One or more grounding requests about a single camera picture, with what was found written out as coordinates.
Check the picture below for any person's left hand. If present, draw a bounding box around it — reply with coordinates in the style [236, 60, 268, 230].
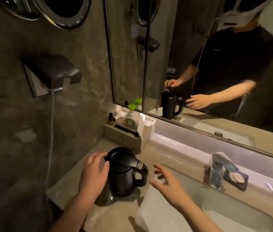
[78, 152, 110, 203]

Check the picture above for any person's right hand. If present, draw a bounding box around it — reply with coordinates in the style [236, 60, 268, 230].
[149, 164, 200, 213]

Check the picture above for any black electric kettle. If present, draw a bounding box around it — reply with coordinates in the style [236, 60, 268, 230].
[103, 147, 149, 198]

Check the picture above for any chrome faucet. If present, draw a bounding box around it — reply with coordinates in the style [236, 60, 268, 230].
[209, 152, 238, 191]

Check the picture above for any white rectangular sink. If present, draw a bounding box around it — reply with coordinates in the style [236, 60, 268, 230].
[136, 164, 273, 232]

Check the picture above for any person's left forearm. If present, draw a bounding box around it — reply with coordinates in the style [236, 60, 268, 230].
[49, 193, 96, 232]

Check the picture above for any beige stone countertop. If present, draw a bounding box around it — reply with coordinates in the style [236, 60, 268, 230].
[47, 136, 273, 232]

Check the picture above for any grey amenity organizer tray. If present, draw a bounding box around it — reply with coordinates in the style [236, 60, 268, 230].
[102, 109, 156, 154]

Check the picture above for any round beige soap bar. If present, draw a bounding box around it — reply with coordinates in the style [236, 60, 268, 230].
[230, 173, 245, 184]

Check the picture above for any white pump bottle green cap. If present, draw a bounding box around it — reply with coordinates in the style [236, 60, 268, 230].
[124, 103, 139, 129]

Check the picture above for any white paper packet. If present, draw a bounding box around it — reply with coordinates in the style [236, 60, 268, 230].
[137, 113, 149, 140]

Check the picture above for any black square soap dish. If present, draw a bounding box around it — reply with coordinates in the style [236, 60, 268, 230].
[223, 170, 249, 192]

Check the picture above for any grey cable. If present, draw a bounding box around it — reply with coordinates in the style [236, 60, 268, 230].
[45, 90, 56, 198]

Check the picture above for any black framed wall mirror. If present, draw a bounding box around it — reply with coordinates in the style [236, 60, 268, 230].
[102, 0, 273, 165]

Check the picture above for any round chrome wall mirror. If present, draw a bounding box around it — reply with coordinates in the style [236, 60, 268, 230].
[0, 0, 92, 29]

